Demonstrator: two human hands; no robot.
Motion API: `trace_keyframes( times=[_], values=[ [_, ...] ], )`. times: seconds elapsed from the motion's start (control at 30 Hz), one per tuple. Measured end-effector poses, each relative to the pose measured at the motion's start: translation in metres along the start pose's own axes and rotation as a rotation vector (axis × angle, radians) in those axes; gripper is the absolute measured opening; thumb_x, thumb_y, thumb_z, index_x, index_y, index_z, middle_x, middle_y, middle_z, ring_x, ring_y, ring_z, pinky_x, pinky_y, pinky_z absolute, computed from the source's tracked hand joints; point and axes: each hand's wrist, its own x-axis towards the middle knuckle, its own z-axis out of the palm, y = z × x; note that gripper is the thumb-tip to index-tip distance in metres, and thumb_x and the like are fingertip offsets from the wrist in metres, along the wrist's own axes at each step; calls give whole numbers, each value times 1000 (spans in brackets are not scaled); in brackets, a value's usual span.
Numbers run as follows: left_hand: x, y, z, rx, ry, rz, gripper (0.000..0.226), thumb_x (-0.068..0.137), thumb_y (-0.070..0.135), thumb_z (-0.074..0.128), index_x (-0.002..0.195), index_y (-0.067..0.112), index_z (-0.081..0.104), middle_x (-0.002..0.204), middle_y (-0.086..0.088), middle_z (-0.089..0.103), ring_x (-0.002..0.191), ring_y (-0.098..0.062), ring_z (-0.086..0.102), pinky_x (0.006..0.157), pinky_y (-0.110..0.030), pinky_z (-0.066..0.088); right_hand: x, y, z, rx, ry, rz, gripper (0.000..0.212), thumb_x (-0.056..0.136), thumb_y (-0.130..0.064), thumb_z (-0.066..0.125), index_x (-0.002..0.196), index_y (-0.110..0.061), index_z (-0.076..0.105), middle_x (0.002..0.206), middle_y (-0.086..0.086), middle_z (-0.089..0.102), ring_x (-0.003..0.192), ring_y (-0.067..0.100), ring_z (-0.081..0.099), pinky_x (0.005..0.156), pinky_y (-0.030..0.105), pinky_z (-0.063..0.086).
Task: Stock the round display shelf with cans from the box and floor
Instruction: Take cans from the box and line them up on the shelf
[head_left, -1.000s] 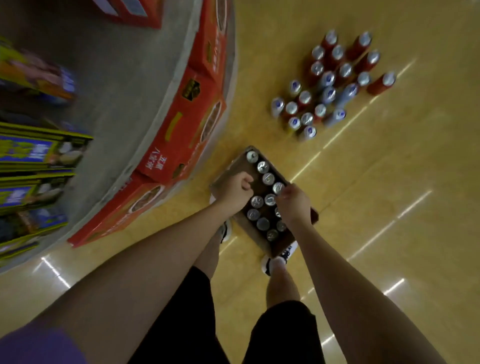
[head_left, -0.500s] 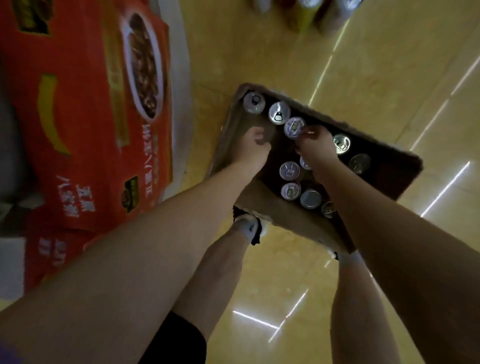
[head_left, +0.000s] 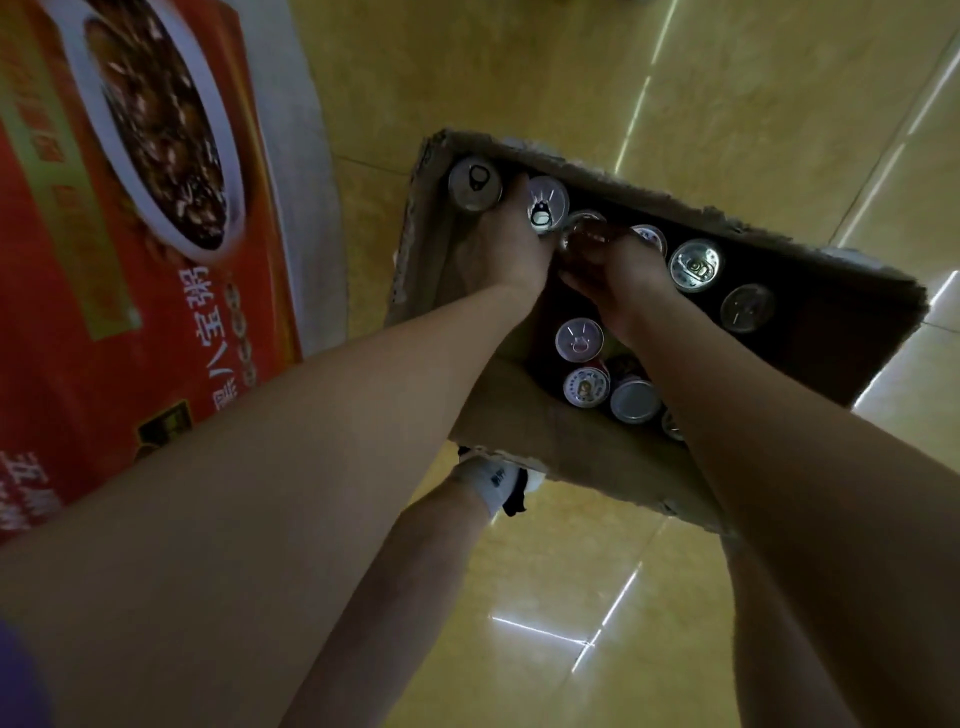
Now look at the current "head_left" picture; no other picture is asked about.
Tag purple shirt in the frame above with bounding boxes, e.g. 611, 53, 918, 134
0, 618, 54, 728

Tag person's left leg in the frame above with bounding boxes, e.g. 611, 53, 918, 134
281, 479, 493, 728

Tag person's left hand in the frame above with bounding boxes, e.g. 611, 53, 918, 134
453, 173, 560, 301

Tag person's right hand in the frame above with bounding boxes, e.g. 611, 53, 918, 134
558, 223, 676, 346

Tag person's left white sock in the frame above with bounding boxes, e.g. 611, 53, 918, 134
449, 457, 526, 519

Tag cans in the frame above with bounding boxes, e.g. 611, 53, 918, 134
447, 155, 778, 444

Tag red porridge print carton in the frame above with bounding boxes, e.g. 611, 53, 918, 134
0, 0, 305, 545

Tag can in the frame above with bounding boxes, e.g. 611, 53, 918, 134
558, 209, 610, 253

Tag person's leg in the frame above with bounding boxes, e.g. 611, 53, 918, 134
723, 536, 856, 728
281, 479, 493, 728

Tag person's right leg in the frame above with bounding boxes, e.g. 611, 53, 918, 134
723, 536, 856, 728

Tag brown cardboard box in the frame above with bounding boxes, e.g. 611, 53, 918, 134
383, 128, 930, 535

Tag person's left white shoe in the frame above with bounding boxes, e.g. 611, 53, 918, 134
457, 446, 549, 519

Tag person's left forearm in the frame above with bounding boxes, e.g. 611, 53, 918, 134
0, 281, 553, 728

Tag person's right forearm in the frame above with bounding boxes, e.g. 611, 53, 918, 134
622, 288, 960, 728

